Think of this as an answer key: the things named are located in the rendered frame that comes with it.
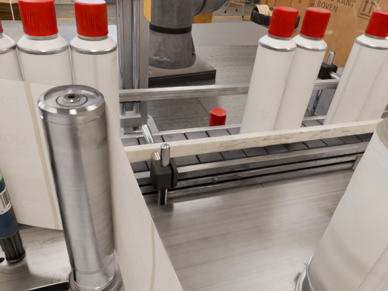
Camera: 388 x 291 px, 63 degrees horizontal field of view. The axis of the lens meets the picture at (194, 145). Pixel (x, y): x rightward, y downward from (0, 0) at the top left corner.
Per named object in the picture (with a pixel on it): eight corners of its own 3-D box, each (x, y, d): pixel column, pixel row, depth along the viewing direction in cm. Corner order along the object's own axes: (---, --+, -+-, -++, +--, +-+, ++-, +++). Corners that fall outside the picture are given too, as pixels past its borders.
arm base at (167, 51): (156, 72, 79) (157, 32, 73) (131, 52, 89) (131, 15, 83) (205, 64, 86) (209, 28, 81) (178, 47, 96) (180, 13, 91)
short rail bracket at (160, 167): (153, 226, 42) (156, 153, 35) (148, 210, 44) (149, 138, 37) (176, 222, 43) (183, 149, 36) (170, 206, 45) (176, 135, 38)
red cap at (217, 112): (227, 126, 65) (230, 112, 63) (216, 131, 63) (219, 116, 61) (216, 119, 67) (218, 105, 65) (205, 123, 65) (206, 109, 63)
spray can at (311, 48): (275, 146, 51) (315, 13, 40) (260, 129, 55) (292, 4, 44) (302, 142, 53) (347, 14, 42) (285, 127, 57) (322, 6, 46)
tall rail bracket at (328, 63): (317, 140, 64) (348, 62, 55) (297, 122, 70) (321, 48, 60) (330, 138, 65) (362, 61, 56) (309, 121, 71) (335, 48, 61)
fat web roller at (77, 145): (70, 309, 27) (26, 118, 16) (68, 264, 30) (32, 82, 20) (123, 295, 28) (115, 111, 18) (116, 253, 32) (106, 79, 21)
